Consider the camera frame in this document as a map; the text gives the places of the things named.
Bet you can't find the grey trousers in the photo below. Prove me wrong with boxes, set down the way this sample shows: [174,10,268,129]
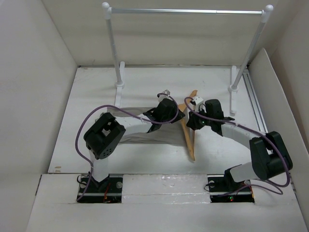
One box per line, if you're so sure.
[107,107,186,146]

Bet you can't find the wooden clothes hanger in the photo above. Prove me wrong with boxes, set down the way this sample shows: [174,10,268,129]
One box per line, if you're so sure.
[178,90,197,161]

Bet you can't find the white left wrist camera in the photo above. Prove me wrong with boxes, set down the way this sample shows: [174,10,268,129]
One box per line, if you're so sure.
[157,89,170,102]

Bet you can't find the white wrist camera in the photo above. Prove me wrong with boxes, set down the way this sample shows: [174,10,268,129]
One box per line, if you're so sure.
[157,89,170,102]
[190,96,206,113]

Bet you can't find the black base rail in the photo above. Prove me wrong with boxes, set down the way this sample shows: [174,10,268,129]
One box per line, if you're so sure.
[77,174,254,204]

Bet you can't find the white metal clothes rack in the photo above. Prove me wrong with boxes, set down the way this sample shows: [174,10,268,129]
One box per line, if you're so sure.
[102,2,274,115]

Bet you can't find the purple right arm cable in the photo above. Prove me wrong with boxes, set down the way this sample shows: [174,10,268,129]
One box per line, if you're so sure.
[184,96,290,196]

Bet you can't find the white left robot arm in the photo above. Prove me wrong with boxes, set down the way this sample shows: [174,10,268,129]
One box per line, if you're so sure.
[84,98,185,192]

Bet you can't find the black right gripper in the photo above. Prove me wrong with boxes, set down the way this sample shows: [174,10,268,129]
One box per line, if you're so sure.
[186,106,213,130]

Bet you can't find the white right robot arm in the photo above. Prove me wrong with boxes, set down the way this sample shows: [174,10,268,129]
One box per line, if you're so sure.
[184,96,293,195]

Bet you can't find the aluminium side rail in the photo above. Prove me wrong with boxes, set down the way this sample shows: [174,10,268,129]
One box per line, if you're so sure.
[242,71,268,132]

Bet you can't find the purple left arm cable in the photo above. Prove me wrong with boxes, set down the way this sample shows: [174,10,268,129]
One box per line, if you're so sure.
[75,93,180,202]

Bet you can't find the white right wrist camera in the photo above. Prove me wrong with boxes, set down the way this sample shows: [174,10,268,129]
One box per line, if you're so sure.
[190,96,206,113]

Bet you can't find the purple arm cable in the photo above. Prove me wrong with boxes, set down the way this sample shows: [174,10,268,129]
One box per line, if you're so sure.
[75,93,180,202]
[184,96,290,196]

